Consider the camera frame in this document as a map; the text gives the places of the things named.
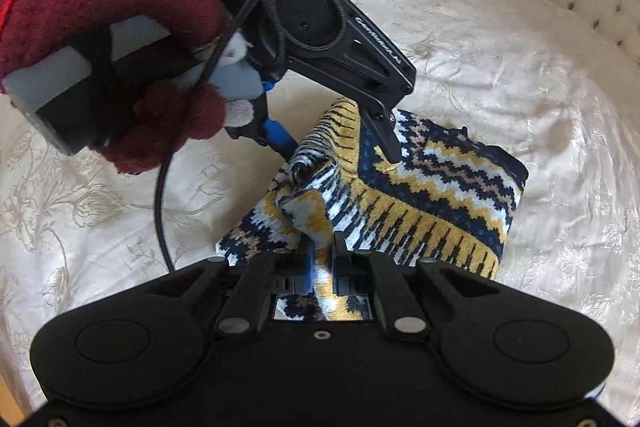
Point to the cream floral embroidered bedspread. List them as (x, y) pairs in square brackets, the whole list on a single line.
[(525, 75)]

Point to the left hand in maroon glove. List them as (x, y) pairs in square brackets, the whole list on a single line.
[(131, 79)]

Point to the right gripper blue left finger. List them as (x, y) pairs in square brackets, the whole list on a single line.
[(258, 284)]

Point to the navy yellow white knit sweater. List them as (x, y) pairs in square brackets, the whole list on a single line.
[(449, 198)]

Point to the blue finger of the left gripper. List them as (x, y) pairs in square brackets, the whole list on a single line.
[(381, 124), (275, 135)]

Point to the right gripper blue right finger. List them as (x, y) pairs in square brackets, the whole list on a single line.
[(377, 278)]

